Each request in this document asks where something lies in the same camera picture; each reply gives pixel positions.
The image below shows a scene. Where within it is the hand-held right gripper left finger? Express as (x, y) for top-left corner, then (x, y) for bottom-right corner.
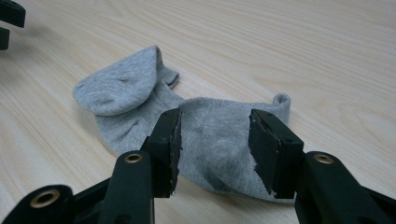
(139, 107), (183, 199)

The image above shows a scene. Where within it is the grey ankle sock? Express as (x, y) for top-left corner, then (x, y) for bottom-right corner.
(72, 45), (185, 155)
(177, 92), (292, 204)

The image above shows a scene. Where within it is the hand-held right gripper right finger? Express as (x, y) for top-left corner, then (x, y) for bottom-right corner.
(247, 108), (305, 200)

